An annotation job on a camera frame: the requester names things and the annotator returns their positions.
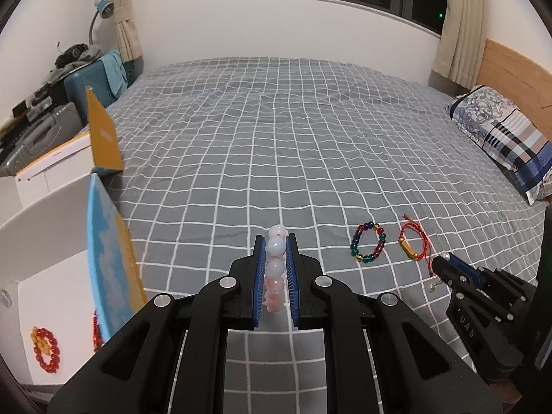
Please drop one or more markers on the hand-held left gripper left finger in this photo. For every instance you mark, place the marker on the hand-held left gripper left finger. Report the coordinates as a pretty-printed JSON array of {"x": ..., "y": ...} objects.
[{"x": 258, "y": 284}]

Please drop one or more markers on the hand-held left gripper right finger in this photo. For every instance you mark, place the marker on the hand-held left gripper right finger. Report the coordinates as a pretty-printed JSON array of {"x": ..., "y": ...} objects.
[{"x": 291, "y": 284}]

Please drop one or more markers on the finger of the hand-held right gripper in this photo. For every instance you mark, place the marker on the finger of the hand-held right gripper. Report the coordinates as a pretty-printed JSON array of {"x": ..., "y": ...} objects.
[
  {"x": 468, "y": 293},
  {"x": 504, "y": 287}
]

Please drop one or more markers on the blue and yellow cardboard box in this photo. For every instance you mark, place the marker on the blue and yellow cardboard box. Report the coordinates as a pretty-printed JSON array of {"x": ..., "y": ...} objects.
[{"x": 64, "y": 302}]

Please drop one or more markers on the plaid and floral pillow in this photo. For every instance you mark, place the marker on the plaid and floral pillow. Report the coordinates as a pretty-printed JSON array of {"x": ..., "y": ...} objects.
[{"x": 496, "y": 125}]

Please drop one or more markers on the wooden headboard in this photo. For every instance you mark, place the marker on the wooden headboard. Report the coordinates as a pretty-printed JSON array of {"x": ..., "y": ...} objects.
[{"x": 509, "y": 64}]

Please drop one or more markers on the blue towel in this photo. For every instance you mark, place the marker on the blue towel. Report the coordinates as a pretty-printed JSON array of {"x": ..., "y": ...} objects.
[{"x": 114, "y": 71}]

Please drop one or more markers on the beige curtain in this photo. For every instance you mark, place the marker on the beige curtain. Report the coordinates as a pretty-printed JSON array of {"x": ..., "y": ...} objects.
[
  {"x": 461, "y": 30},
  {"x": 127, "y": 21}
]

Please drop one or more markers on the grey suitcase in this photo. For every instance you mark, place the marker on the grey suitcase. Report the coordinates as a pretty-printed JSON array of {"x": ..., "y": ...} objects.
[{"x": 47, "y": 129}]

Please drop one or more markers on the teal suitcase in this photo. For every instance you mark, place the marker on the teal suitcase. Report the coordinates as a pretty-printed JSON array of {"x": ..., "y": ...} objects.
[{"x": 86, "y": 82}]

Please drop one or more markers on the pile of dark clothes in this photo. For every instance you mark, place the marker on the pile of dark clothes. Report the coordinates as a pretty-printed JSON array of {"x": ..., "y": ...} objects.
[{"x": 82, "y": 54}]

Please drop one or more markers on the blue desk lamp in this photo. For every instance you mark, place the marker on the blue desk lamp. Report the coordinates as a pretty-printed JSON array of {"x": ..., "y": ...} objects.
[{"x": 105, "y": 7}]

